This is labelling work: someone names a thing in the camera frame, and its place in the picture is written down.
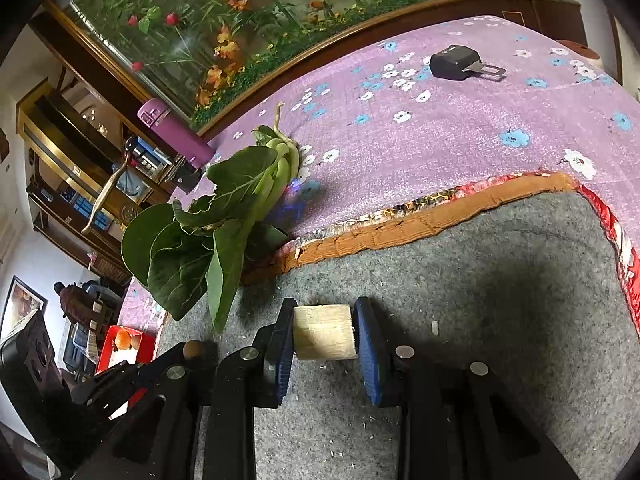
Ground grey felt mat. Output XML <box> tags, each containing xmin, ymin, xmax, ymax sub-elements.
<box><xmin>158</xmin><ymin>192</ymin><xmax>639</xmax><ymax>479</ymax></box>

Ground green leafy bok choy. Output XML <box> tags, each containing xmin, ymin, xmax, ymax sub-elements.
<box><xmin>120</xmin><ymin>102</ymin><xmax>300</xmax><ymax>333</ymax></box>

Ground black bottle base holder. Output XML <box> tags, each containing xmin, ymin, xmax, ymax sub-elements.
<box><xmin>167</xmin><ymin>157</ymin><xmax>203</xmax><ymax>193</ymax></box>

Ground beige sugarcane chunk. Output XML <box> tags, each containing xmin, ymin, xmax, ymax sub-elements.
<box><xmin>292</xmin><ymin>304</ymin><xmax>357</xmax><ymax>361</ymax></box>

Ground orange mandarin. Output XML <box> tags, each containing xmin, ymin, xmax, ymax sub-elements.
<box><xmin>114</xmin><ymin>328</ymin><xmax>132</xmax><ymax>351</ymax></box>

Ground red rimmed white tray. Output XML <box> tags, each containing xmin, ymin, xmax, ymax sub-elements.
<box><xmin>94</xmin><ymin>325</ymin><xmax>158</xmax><ymax>421</ymax></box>

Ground framed landscape painting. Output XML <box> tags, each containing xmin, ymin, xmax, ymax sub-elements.
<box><xmin>1</xmin><ymin>276</ymin><xmax>48</xmax><ymax>340</ymax></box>

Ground purple floral tablecloth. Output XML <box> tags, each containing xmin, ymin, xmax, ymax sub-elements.
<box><xmin>117</xmin><ymin>14</ymin><xmax>640</xmax><ymax>336</ymax></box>

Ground floral mural glass panel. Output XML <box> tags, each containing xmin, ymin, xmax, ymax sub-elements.
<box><xmin>61</xmin><ymin>0</ymin><xmax>430</xmax><ymax>127</ymax></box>

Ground black seatbelt buckle clip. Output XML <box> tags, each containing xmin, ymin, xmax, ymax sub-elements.
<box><xmin>430</xmin><ymin>44</ymin><xmax>506</xmax><ymax>81</ymax></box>

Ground seated person in background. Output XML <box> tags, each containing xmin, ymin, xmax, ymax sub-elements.
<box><xmin>53</xmin><ymin>282</ymin><xmax>102</xmax><ymax>328</ymax></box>

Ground purple thermos bottle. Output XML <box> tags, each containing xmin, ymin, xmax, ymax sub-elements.
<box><xmin>138</xmin><ymin>99</ymin><xmax>215</xmax><ymax>169</ymax></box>

